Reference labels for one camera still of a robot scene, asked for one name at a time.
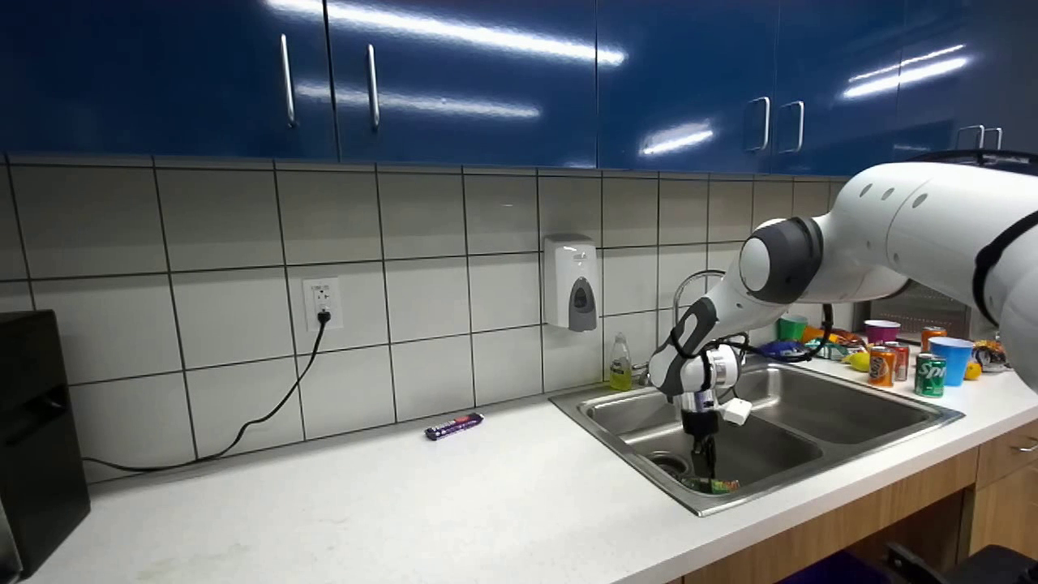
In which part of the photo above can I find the white wall soap dispenser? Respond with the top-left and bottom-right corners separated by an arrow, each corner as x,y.
541,238 -> 604,335

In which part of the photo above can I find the green soda can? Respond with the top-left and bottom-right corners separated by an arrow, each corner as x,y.
912,351 -> 948,401

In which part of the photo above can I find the stainless steel toaster oven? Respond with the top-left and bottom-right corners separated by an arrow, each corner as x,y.
866,284 -> 992,345

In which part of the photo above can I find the colourful snack packet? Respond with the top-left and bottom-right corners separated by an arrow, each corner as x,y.
805,327 -> 870,367

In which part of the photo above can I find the green dish soap bottle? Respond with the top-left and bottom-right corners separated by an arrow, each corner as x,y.
604,335 -> 637,392

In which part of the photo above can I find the silver upper cabinet handle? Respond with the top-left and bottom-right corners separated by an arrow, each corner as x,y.
276,29 -> 301,129
752,96 -> 776,156
784,98 -> 812,156
362,43 -> 384,135

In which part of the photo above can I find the stainless steel double sink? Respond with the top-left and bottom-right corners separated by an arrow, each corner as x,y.
548,359 -> 965,521

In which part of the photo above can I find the white cup purple rim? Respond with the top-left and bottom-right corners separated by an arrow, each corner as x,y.
859,318 -> 906,348

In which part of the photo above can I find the white wall power outlet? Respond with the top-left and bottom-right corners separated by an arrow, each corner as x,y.
301,276 -> 343,327

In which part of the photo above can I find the orange yellow snack packet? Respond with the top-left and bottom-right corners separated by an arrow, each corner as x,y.
972,338 -> 1019,375

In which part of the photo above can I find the blue plastic cup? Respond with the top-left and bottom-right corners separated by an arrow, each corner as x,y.
928,335 -> 979,390

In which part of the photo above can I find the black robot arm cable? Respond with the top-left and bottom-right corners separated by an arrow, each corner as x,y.
734,301 -> 837,367

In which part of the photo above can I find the wooden base cabinet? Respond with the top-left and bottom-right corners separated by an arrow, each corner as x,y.
679,419 -> 1038,584

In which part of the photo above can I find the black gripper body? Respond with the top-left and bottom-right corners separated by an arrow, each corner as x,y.
679,403 -> 726,449

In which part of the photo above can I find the purple marker pen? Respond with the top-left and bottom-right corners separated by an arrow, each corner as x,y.
421,410 -> 487,445

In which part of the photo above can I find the dark office chair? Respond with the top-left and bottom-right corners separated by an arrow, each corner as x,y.
885,543 -> 1038,584

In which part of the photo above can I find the black countertop appliance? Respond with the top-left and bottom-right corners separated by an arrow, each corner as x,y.
0,310 -> 94,579

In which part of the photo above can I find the black power cord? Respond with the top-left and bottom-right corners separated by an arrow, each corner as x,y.
80,310 -> 334,476

